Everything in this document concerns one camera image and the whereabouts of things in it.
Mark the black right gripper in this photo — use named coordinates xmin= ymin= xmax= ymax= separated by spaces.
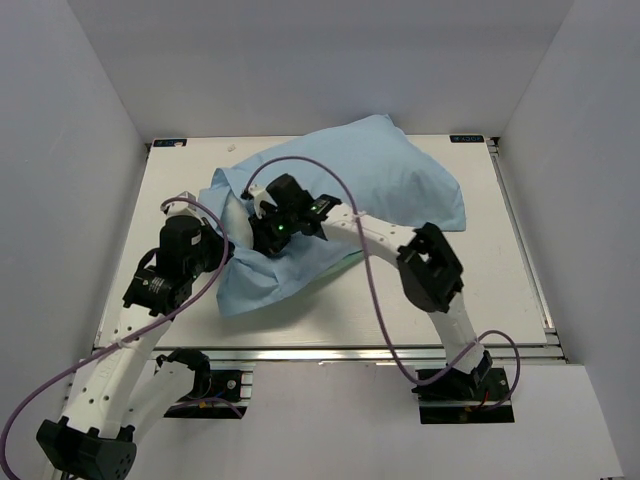
xmin=250 ymin=206 xmax=300 ymax=259

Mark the white pillow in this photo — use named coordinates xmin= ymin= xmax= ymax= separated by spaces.
xmin=222 ymin=194 xmax=254 ymax=249

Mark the blue green satin pillowcase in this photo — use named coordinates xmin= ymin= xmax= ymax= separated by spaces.
xmin=198 ymin=115 xmax=466 ymax=317

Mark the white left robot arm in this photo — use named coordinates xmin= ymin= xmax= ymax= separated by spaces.
xmin=36 ymin=214 xmax=232 ymax=479

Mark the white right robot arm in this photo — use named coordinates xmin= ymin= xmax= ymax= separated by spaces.
xmin=241 ymin=174 xmax=492 ymax=399

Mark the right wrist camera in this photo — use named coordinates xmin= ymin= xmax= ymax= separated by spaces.
xmin=241 ymin=184 xmax=276 ymax=218

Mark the aluminium front table rail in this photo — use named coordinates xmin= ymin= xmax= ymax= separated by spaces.
xmin=94 ymin=344 xmax=566 ymax=366

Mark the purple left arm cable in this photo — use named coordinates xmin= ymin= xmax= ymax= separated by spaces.
xmin=0 ymin=197 xmax=247 ymax=480

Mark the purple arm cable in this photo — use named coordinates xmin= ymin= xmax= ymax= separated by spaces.
xmin=239 ymin=155 xmax=522 ymax=412
xmin=0 ymin=197 xmax=247 ymax=480

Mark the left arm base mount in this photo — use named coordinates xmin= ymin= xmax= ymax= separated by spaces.
xmin=154 ymin=348 xmax=253 ymax=420

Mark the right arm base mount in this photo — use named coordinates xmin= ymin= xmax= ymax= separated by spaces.
xmin=412 ymin=368 xmax=515 ymax=425

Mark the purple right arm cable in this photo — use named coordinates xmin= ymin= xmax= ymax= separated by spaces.
xmin=239 ymin=155 xmax=522 ymax=412

